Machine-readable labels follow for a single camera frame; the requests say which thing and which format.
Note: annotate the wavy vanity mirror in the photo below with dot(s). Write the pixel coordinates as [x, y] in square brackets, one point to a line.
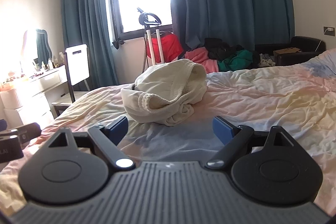
[39, 48]

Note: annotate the white vanity desk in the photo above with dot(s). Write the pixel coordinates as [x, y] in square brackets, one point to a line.
[34, 90]

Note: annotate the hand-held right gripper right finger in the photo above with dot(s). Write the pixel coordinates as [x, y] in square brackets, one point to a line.
[221, 130]

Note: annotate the black garment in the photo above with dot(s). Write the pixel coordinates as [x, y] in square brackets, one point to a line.
[220, 49]

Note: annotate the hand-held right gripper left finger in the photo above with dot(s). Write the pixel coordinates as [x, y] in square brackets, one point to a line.
[119, 129]

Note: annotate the pink garment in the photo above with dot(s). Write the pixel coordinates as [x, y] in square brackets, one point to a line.
[202, 58]

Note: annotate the cardboard box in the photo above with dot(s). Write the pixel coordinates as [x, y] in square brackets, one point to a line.
[286, 51]

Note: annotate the black sofa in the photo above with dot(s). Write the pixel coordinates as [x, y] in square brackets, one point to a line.
[304, 45]

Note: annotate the patterned white cloth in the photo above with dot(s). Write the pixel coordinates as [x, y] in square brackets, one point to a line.
[266, 61]

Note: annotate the wall socket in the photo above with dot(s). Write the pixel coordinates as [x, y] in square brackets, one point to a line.
[329, 30]

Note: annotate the white chair with dark frame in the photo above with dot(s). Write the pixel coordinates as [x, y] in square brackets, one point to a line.
[77, 64]

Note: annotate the garment steamer stand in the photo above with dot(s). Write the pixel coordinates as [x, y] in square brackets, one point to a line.
[150, 19]

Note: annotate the pastel bed blanket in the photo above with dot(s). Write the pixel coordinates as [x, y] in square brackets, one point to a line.
[262, 98]

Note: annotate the cream sweatpants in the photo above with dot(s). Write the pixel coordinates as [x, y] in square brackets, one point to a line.
[168, 82]

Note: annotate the red garment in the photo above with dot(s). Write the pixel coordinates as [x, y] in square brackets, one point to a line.
[168, 45]

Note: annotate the row of cosmetic bottles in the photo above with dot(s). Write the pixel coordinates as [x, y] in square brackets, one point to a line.
[48, 62]

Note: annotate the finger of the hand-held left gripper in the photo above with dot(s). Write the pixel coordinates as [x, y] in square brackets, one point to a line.
[31, 130]

